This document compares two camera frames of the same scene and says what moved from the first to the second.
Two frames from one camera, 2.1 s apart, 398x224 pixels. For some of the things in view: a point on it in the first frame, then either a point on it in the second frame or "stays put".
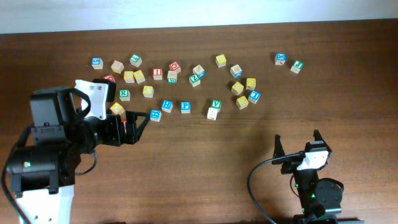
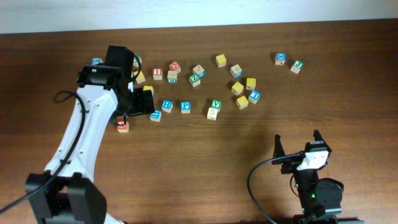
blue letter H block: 167,106 stays put
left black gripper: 118,137 -> 145,102
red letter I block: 157,74 stays put
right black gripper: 291,163 stays put
